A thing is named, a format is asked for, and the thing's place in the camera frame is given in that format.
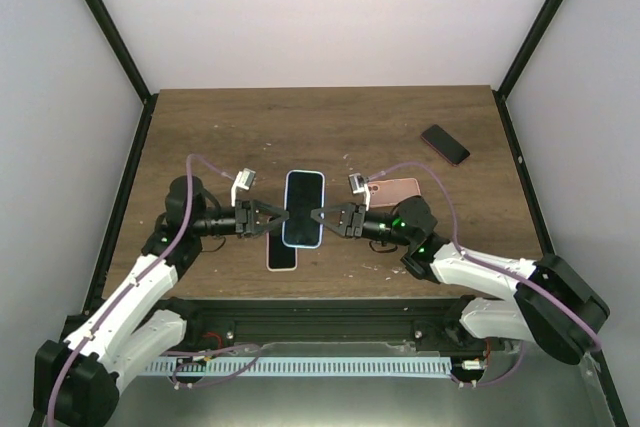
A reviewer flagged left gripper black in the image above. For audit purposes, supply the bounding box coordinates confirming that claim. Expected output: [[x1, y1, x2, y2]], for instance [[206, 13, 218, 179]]
[[193, 199, 290, 239]]

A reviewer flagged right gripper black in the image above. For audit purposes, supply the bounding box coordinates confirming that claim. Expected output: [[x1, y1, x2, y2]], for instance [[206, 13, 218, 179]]
[[311, 203, 413, 248]]

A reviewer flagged beige phone case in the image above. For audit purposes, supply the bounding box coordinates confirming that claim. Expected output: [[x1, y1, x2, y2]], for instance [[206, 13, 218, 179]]
[[265, 231, 299, 273]]

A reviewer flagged white phone black screen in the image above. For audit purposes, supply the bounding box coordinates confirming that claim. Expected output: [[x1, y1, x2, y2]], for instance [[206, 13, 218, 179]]
[[268, 234, 296, 270]]

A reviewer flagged light blue phone case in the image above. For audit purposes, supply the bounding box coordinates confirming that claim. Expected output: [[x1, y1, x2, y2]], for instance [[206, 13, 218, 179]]
[[281, 169, 326, 249]]

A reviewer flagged blue phone black screen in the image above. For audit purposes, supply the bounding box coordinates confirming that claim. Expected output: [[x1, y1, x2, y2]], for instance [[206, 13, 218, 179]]
[[283, 172, 324, 246]]

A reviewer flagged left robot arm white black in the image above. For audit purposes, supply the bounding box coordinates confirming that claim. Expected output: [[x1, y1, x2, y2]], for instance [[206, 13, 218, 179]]
[[33, 174, 289, 426]]

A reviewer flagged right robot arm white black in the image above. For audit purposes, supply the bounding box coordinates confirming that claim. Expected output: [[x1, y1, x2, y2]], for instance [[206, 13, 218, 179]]
[[311, 196, 610, 365]]

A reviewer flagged pink phone case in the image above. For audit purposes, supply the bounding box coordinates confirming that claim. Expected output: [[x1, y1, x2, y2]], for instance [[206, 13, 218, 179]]
[[368, 178, 421, 208]]

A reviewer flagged red phone black screen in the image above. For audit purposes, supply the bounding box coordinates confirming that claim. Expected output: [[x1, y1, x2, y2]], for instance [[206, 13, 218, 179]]
[[420, 124, 470, 166]]

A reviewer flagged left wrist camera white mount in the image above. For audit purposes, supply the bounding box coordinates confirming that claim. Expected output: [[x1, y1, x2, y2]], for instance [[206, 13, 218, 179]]
[[230, 168, 256, 206]]

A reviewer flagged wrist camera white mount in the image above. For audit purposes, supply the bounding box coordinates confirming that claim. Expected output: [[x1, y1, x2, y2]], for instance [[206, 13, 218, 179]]
[[230, 168, 256, 206], [348, 173, 371, 210]]

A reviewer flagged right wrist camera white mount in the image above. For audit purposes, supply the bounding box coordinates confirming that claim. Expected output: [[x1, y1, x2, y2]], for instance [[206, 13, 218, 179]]
[[348, 173, 371, 210]]

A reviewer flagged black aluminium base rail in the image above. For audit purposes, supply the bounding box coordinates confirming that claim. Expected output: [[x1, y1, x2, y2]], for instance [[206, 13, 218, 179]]
[[187, 296, 497, 355]]

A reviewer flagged light blue slotted cable duct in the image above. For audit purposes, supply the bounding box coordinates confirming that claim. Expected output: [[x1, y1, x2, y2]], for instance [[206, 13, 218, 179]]
[[140, 357, 452, 379]]

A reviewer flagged left black table edge rail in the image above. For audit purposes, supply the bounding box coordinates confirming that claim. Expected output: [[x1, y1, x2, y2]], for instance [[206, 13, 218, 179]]
[[82, 93, 159, 314]]

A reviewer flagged black table edge rail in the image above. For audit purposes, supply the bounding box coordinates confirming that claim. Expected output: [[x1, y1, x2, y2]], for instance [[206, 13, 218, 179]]
[[82, 93, 159, 314], [492, 90, 555, 254]]

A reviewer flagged right black table edge rail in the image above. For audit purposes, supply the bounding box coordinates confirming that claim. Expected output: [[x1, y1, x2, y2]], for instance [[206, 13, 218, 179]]
[[492, 90, 555, 254]]

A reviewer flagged left black frame post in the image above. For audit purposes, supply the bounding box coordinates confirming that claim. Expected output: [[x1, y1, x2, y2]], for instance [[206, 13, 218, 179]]
[[84, 0, 153, 104]]

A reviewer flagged black frame post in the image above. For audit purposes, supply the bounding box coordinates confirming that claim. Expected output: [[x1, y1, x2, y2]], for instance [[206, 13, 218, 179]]
[[497, 0, 564, 98], [84, 0, 153, 104]]

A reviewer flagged right black frame post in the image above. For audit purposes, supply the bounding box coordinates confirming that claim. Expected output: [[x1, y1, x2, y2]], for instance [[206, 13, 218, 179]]
[[497, 0, 564, 98]]

